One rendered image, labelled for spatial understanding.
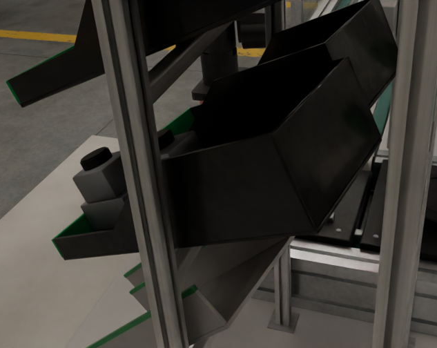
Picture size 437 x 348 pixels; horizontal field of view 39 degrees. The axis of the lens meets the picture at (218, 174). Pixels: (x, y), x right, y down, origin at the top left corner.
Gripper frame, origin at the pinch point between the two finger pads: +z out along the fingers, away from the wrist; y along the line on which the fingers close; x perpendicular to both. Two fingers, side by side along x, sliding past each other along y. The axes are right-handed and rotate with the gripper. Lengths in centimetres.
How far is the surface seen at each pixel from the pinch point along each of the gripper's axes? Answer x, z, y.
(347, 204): -20.9, 9.6, -3.3
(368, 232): -25.2, 9.6, -9.6
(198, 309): -17, -14, -51
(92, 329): 12.9, 19.6, -30.3
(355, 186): -21.2, 9.7, 1.8
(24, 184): 151, 105, 106
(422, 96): -33, -35, -53
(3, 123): 202, 105, 157
